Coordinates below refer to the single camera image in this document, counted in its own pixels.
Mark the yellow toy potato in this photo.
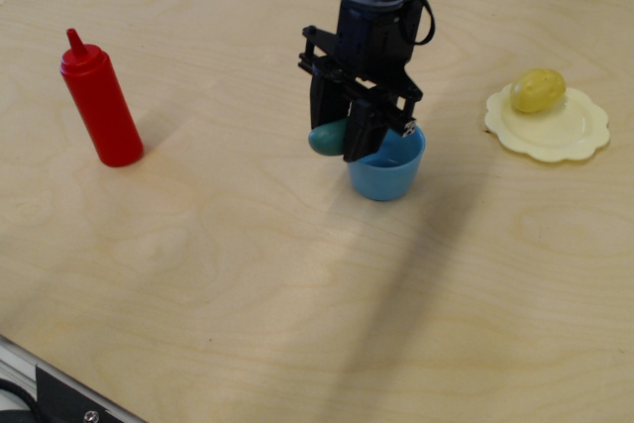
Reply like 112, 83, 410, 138
510, 68, 567, 113

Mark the green toy cucumber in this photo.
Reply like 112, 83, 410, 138
308, 118, 348, 157

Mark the blue plastic cup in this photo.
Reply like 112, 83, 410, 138
348, 126, 426, 201

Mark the black corner bracket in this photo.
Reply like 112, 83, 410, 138
36, 364, 144, 423

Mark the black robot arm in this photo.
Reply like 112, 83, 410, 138
299, 0, 436, 162

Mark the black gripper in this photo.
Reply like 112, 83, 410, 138
299, 0, 424, 162

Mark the cream scalloped plate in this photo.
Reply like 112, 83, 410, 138
484, 85, 610, 163

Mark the red squeeze bottle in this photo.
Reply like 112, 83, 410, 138
59, 29, 144, 167

